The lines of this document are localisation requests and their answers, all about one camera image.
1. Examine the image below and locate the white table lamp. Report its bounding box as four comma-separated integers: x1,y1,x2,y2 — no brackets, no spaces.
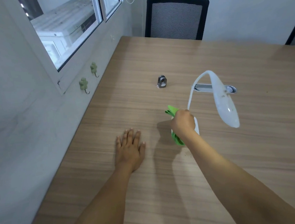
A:
166,68,241,139

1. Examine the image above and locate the green clover wall hook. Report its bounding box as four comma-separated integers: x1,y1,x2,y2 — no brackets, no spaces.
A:
89,62,100,78
78,77,91,95

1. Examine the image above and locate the green cleaning cloth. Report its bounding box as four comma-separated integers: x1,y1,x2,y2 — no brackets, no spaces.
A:
164,104,186,148

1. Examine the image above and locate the white framed sliding window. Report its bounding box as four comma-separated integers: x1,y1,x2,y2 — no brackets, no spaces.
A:
2,0,133,98

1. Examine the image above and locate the white outdoor air conditioner unit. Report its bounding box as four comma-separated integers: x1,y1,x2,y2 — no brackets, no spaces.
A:
28,0,100,66

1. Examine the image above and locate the silver oval cable grommet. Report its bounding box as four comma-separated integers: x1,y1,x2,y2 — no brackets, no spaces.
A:
193,80,238,97

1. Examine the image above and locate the person's left forearm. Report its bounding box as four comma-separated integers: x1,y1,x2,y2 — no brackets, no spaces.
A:
57,166,138,224

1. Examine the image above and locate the person's right forearm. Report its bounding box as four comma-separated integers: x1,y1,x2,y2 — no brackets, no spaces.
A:
183,122,295,224

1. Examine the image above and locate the dark louvered outdoor wall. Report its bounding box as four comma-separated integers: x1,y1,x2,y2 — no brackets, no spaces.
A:
18,0,45,22

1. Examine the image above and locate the person's left hand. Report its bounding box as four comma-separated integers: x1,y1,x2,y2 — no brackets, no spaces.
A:
112,127,148,175

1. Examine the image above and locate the person's right hand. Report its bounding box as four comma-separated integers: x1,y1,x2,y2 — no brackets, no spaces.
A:
169,108,197,142

